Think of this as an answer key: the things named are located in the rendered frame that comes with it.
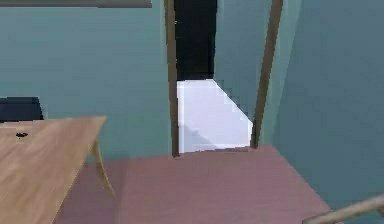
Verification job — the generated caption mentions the light wooden table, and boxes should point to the light wooden table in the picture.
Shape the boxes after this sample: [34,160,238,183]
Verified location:
[0,115,117,224]

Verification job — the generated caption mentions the dark blue chair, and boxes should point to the dark blue chair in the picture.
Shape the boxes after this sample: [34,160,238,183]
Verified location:
[0,96,45,124]

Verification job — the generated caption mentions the tan wooden bar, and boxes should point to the tan wooden bar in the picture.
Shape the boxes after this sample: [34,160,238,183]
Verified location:
[302,194,384,224]

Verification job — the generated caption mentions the brown door frame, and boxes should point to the brown door frame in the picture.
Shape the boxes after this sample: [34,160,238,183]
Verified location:
[163,0,284,158]

